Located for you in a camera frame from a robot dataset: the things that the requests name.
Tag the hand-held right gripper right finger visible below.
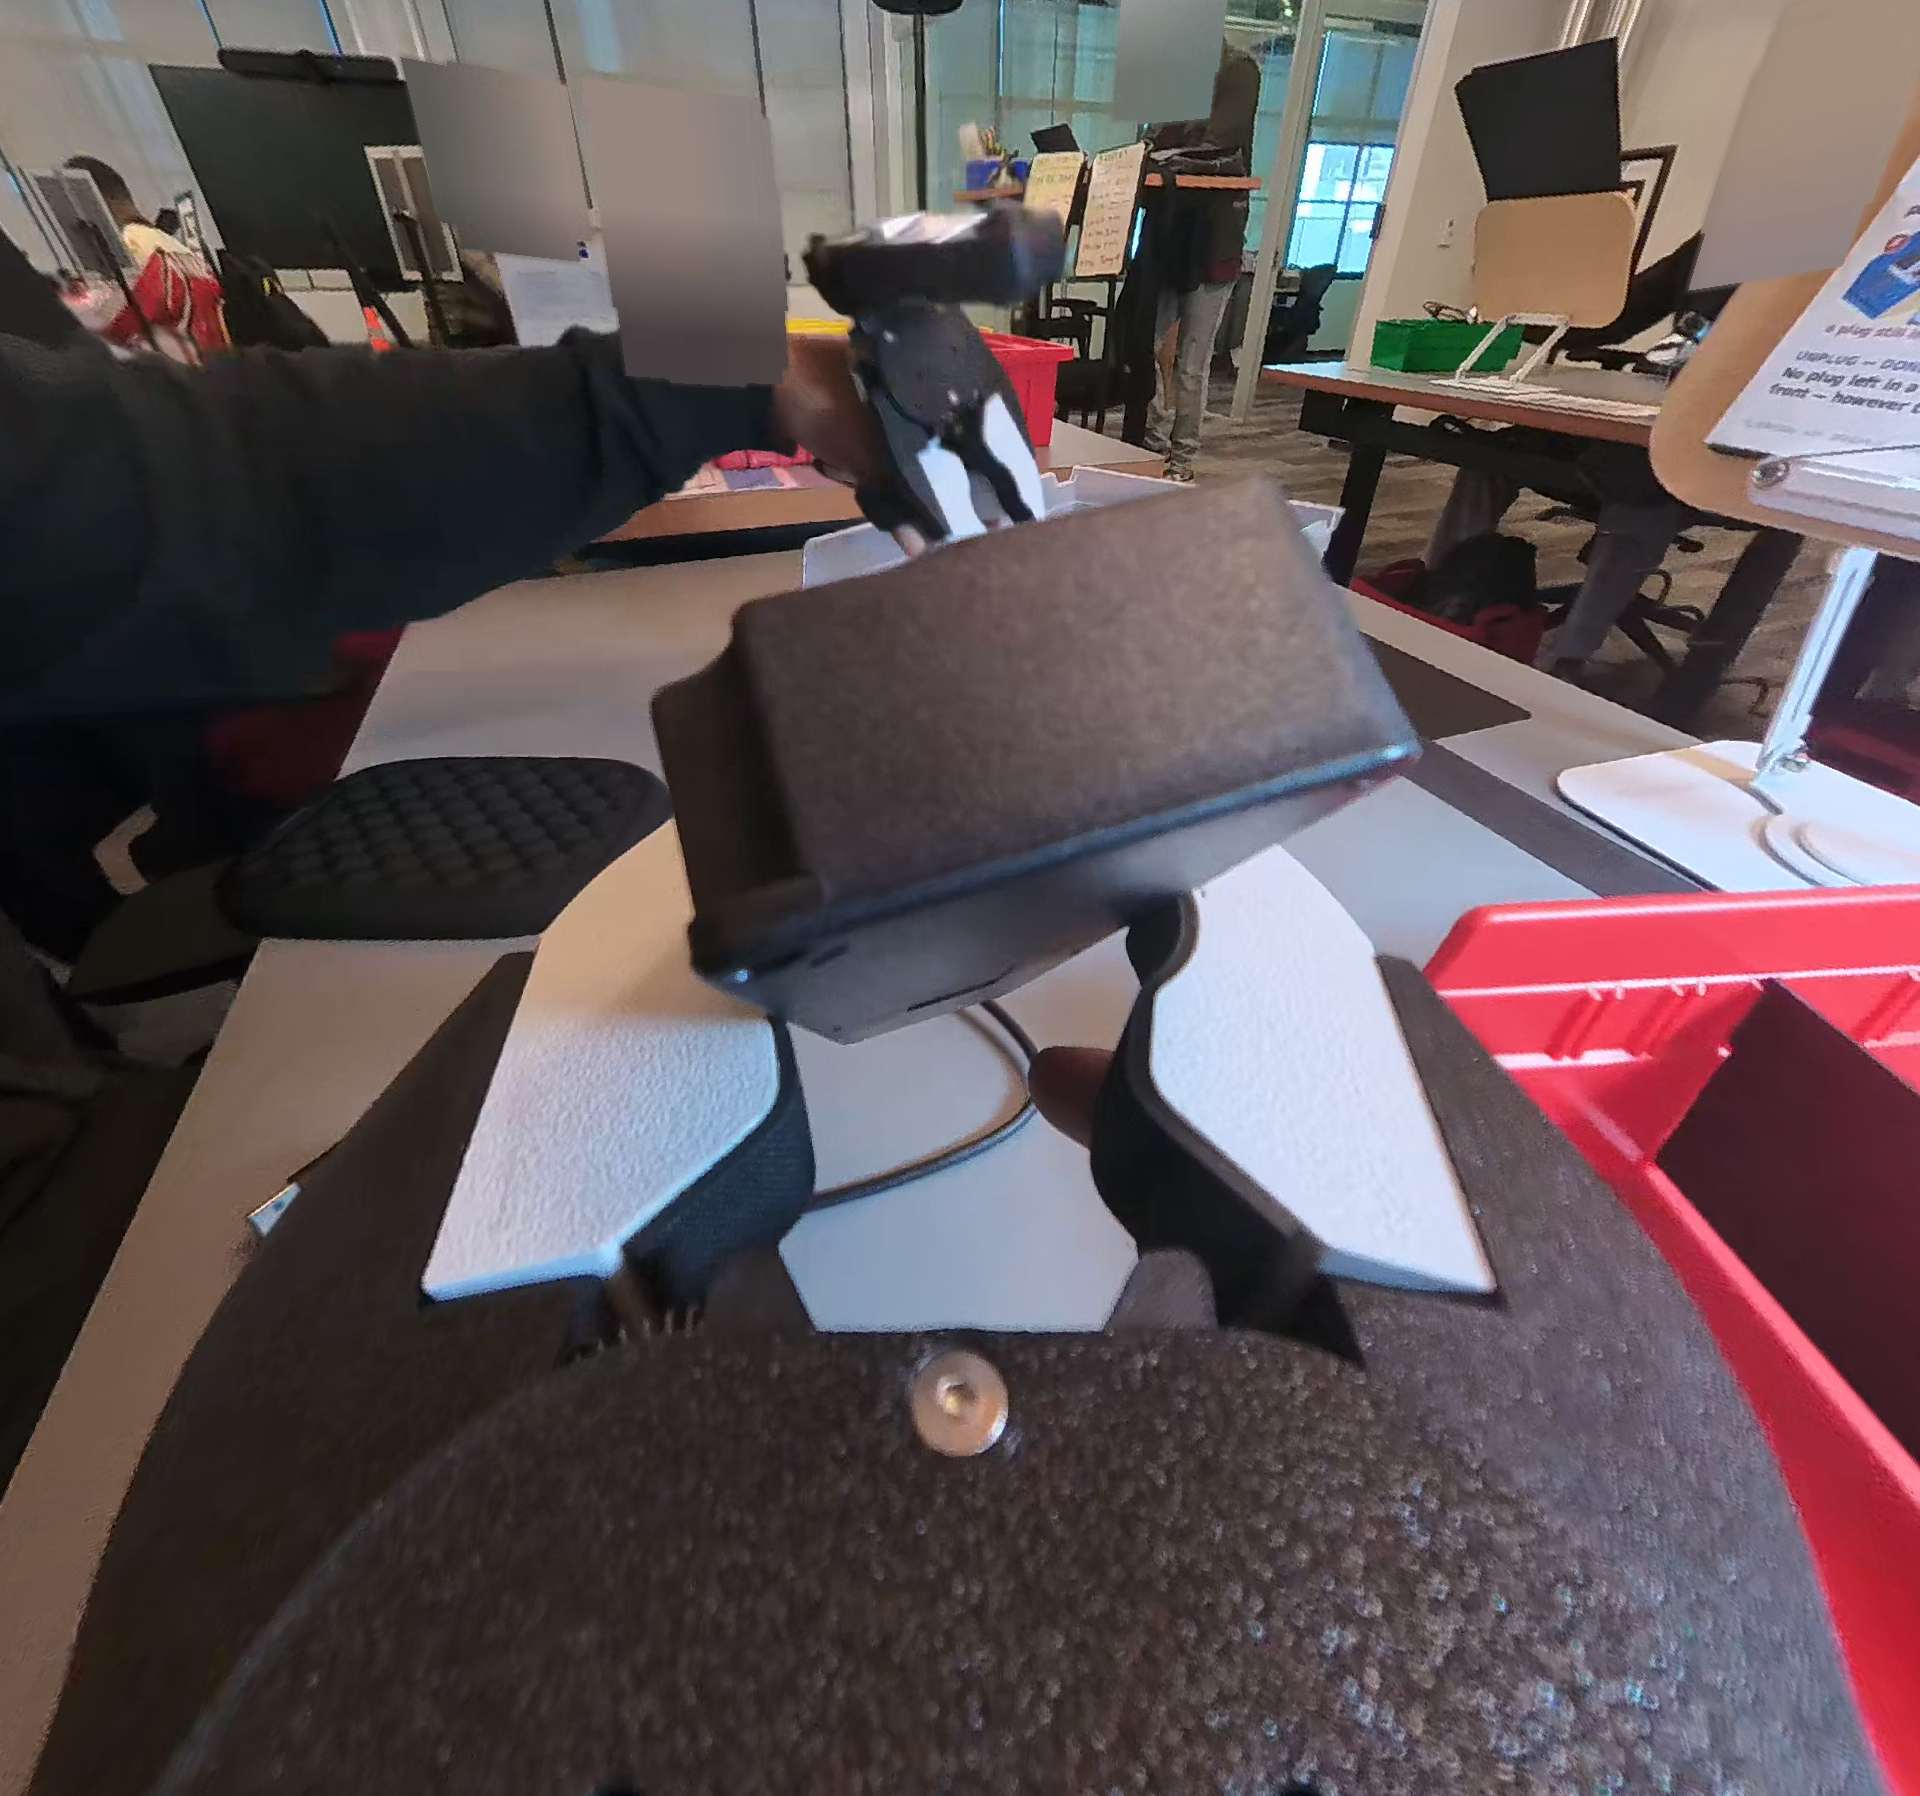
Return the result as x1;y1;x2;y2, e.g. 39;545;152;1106
1087;847;1502;1366

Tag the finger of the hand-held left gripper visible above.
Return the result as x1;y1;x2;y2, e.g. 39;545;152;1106
974;390;1051;527
912;439;997;548

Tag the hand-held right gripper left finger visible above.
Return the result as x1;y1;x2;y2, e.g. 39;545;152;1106
421;951;820;1302

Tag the clear plastic bin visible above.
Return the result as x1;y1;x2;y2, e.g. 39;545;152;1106
800;463;1346;592

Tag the black box usb hub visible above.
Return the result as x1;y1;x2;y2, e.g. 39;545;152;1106
648;477;1424;1046

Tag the red plastic bin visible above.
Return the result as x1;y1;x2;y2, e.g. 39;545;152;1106
1421;888;1920;1796

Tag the person's left forearm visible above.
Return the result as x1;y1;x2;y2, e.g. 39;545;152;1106
0;236;799;717

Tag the person's left hand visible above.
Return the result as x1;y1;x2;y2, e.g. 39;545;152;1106
774;331;909;539

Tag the person's right hand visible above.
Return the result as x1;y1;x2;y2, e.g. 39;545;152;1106
1028;1044;1123;1156

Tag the red ribbed crate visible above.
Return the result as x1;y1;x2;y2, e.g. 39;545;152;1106
983;331;1079;450

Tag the black textured armrest pad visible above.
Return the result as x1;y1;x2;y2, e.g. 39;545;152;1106
217;757;671;943

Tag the black office chair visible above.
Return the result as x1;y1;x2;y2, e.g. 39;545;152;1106
1267;264;1340;365

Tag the long black tape strip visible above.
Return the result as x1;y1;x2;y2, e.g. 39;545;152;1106
1411;738;1700;899

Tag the glass window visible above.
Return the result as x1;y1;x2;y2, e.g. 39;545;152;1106
1298;143;1405;275

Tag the green plastic bin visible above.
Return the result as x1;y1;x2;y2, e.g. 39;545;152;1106
1370;316;1570;375

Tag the red bag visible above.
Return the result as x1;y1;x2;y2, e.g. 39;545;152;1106
201;625;410;810
1351;536;1551;666

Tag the black bin divider panel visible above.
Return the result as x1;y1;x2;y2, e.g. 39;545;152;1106
1657;980;1920;1392

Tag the person's black hoodie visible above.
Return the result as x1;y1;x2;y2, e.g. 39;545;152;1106
0;685;264;1490

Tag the clipboard stand with black sheet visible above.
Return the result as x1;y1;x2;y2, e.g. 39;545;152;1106
1453;36;1680;375

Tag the large black display screen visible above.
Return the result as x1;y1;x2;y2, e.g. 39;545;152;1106
149;47;428;290

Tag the thick black hub cable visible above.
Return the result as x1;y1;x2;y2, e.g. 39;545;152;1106
811;998;1044;1205

